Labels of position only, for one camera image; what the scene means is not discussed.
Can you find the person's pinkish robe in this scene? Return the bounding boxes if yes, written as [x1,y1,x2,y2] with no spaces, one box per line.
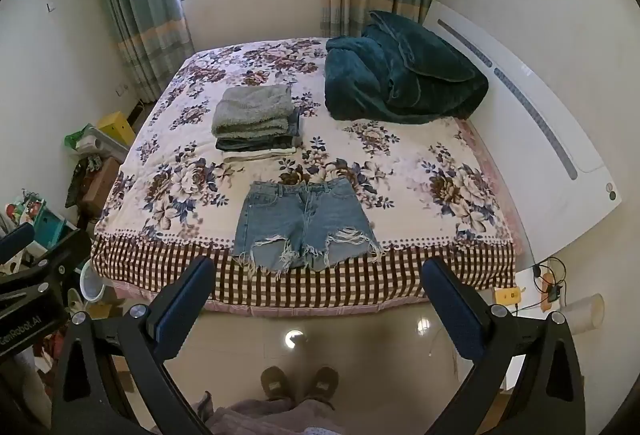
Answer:
[197,391,351,435]

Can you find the green plastic bag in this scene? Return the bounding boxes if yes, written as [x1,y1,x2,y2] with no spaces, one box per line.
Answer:
[62,124,94,152]

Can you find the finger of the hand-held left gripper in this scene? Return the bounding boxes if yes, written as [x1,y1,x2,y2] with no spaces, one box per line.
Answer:
[0,222,37,262]
[0,229,94,303]

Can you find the folded white garment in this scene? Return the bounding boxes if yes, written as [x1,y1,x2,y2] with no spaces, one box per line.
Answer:
[221,146,297,162]

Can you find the folded grey fluffy garment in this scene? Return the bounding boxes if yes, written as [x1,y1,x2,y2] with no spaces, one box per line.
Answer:
[211,85,295,140]

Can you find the frayed blue denim shorts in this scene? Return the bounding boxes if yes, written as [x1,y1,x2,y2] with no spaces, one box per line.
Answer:
[232,179,385,277]

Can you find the white headboard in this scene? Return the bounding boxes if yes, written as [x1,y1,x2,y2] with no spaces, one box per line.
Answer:
[422,0,623,236]

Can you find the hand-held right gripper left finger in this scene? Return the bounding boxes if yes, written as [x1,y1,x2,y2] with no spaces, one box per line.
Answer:
[50,256,217,435]

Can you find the white storage box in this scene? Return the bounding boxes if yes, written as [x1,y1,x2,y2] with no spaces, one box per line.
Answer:
[75,127,129,162]

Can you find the black cable bundle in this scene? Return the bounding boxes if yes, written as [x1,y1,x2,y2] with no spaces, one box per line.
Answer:
[531,257,569,312]

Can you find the brown cardboard box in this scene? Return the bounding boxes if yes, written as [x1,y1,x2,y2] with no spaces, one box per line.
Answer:
[81,157,124,212]

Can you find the yellow box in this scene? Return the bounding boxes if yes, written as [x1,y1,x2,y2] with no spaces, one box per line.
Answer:
[97,111,137,146]

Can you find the teal toy box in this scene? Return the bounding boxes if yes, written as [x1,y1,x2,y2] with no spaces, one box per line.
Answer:
[34,206,69,247]

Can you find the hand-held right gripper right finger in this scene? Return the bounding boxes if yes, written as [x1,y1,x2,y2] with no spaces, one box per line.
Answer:
[421,256,587,435]

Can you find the white waste bin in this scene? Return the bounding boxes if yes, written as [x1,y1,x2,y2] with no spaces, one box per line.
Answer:
[80,260,116,304]

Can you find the dark teal fleece blanket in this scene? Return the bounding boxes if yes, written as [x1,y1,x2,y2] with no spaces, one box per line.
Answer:
[324,10,490,124]

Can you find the bed with floral sheet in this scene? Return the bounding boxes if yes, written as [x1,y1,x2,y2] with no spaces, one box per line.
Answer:
[92,37,531,316]

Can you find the clear plastic container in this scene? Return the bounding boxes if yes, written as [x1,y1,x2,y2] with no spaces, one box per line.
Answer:
[559,293,606,336]

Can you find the white bedside table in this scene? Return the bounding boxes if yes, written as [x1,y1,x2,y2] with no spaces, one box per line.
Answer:
[492,257,572,391]

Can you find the brown slipper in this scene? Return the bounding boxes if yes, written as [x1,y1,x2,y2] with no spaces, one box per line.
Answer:
[260,366,292,400]
[305,366,339,404]

